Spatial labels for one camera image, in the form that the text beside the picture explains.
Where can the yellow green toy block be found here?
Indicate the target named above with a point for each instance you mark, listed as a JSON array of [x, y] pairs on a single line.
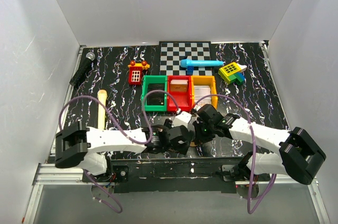
[[232, 73]]

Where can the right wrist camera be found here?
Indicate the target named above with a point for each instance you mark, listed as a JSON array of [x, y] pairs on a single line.
[[196, 110]]

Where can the black base frame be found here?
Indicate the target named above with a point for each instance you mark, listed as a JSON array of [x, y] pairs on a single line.
[[174, 175]]

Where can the brown leather card holder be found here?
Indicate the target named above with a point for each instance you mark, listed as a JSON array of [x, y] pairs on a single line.
[[194, 143]]

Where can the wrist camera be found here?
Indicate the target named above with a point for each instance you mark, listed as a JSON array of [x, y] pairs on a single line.
[[196, 110], [183, 119]]

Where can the black card stack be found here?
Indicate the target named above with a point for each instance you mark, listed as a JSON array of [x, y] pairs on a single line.
[[157, 98]]

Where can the blue toy brick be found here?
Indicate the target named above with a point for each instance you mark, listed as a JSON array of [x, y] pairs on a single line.
[[189, 71]]

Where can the yellow plastic bin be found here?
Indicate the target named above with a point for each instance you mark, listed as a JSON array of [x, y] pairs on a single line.
[[208, 81]]

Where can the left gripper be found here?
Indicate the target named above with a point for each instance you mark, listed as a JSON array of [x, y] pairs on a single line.
[[168, 124]]

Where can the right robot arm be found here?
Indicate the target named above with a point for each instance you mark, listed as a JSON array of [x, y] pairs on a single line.
[[293, 153]]

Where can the red toy phone booth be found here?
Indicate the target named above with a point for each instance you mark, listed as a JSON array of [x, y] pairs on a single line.
[[136, 72]]

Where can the red plastic bin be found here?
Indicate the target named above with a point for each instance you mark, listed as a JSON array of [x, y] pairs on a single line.
[[183, 99]]

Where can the blue toy microphone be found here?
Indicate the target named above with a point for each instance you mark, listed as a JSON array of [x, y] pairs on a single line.
[[185, 63]]

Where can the green plastic bin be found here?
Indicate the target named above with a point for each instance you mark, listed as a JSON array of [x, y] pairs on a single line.
[[154, 79]]

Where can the cream toy microphone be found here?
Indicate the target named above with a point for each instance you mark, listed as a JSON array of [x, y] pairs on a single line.
[[102, 97]]

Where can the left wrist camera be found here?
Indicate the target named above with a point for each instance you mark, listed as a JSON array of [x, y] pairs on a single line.
[[183, 119]]

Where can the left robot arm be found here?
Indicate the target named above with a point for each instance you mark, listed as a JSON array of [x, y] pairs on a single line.
[[81, 146]]

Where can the checkered board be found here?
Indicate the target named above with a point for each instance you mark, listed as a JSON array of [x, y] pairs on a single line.
[[172, 52]]

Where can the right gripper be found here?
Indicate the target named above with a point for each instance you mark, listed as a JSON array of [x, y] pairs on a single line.
[[199, 137]]

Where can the white printed card stack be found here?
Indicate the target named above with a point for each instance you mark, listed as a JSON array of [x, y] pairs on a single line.
[[201, 91]]

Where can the black microphone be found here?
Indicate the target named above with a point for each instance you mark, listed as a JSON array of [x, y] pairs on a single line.
[[83, 68]]

